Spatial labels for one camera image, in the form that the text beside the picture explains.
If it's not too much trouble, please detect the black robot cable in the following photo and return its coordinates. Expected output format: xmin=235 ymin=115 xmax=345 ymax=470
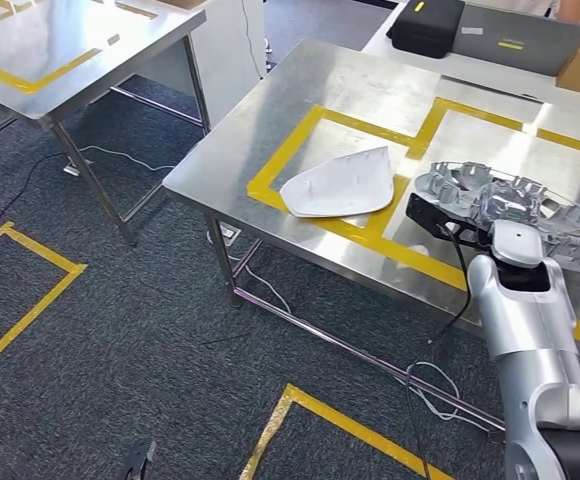
xmin=403 ymin=221 xmax=473 ymax=480

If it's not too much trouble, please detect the white plastic cover part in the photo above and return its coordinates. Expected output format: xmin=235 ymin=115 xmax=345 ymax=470
xmin=279 ymin=146 xmax=396 ymax=219

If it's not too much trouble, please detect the black floor cable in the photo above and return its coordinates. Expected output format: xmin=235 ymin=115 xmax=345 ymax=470
xmin=0 ymin=152 xmax=68 ymax=240

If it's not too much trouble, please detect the person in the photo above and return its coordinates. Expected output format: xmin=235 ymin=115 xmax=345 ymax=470
xmin=470 ymin=0 xmax=580 ymax=24

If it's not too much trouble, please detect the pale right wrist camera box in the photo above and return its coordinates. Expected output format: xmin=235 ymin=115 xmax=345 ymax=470
xmin=489 ymin=219 xmax=544 ymax=268

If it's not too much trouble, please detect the steel workbench with tape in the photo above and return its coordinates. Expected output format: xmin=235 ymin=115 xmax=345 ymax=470
xmin=162 ymin=37 xmax=580 ymax=444

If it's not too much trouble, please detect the yellow tape on table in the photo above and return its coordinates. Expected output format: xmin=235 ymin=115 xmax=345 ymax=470
xmin=0 ymin=0 xmax=159 ymax=95

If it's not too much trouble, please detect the black robot left foot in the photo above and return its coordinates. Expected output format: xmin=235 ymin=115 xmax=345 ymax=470
xmin=121 ymin=439 xmax=157 ymax=480

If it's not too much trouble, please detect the steel table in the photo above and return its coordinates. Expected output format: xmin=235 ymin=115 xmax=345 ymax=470
xmin=0 ymin=0 xmax=212 ymax=248

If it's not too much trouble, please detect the silver plastic wheel hubcap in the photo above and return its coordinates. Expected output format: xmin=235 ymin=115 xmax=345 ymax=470
xmin=413 ymin=160 xmax=580 ymax=275

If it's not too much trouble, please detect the white floor cable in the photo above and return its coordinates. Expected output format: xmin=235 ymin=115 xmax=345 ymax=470
xmin=207 ymin=231 xmax=294 ymax=316
xmin=395 ymin=360 xmax=501 ymax=435
xmin=77 ymin=144 xmax=176 ymax=174

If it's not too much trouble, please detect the black zip case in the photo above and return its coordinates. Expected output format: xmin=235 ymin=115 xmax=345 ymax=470
xmin=386 ymin=0 xmax=466 ymax=60

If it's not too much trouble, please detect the yellow floor tape square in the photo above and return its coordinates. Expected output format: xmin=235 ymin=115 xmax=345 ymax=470
xmin=239 ymin=383 xmax=455 ymax=480
xmin=0 ymin=221 xmax=88 ymax=386

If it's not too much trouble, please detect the grey laptop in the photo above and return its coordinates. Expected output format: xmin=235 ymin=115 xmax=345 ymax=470
xmin=451 ymin=3 xmax=580 ymax=77

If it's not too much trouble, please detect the white cabinet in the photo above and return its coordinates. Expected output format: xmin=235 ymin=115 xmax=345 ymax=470
xmin=137 ymin=0 xmax=267 ymax=130

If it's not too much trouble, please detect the white desk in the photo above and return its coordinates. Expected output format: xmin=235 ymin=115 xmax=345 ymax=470
xmin=362 ymin=1 xmax=580 ymax=107

